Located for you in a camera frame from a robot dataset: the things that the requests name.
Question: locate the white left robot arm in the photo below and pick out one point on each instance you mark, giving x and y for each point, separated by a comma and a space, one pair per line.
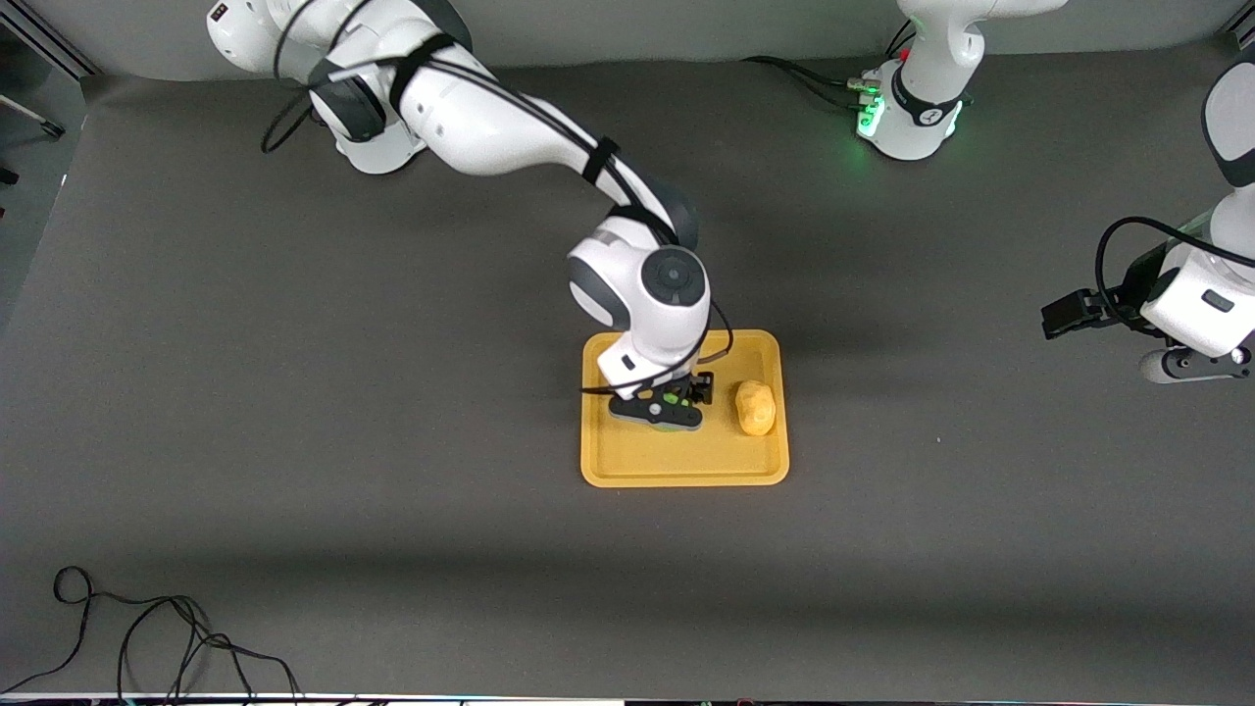
922, 127

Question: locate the green apple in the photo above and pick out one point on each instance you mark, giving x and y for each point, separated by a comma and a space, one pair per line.
672, 399

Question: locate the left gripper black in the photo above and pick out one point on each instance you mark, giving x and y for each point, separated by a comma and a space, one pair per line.
1128, 293

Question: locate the yellow plastic tray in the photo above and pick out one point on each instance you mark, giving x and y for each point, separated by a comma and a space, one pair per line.
686, 456

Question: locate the yellow potato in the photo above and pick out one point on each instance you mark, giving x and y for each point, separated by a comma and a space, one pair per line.
756, 408

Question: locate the aluminium frame bar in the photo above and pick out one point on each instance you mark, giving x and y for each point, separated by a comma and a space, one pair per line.
44, 34

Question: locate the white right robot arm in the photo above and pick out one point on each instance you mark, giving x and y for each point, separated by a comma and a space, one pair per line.
490, 118

